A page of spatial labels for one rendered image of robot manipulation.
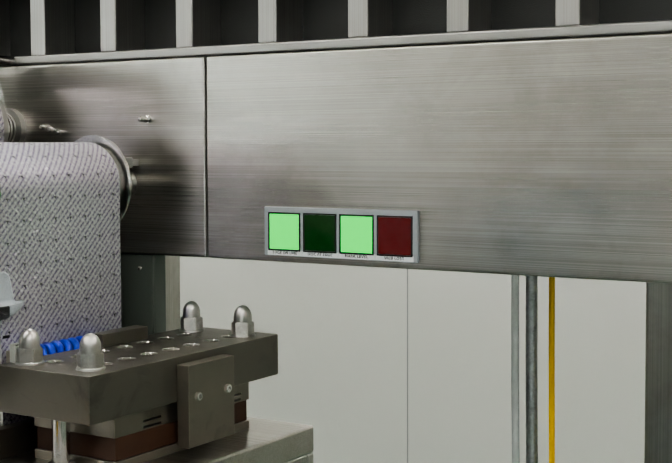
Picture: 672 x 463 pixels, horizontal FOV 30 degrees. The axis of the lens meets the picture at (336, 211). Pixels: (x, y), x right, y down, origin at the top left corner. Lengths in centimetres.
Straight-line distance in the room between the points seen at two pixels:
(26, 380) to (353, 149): 53
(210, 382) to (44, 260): 28
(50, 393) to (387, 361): 293
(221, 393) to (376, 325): 275
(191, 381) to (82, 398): 17
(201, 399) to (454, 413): 272
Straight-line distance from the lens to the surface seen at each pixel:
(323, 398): 461
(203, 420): 170
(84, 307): 182
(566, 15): 161
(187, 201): 190
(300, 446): 183
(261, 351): 183
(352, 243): 172
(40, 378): 161
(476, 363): 428
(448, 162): 166
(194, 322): 189
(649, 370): 175
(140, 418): 165
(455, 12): 167
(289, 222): 178
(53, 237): 177
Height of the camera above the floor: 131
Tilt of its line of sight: 3 degrees down
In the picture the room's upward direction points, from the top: straight up
